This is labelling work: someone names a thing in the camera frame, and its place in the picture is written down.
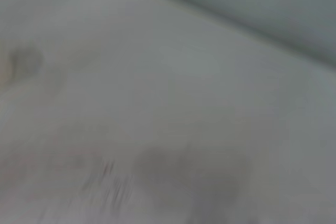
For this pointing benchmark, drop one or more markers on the white paper cup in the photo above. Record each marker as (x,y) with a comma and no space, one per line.
(3,72)

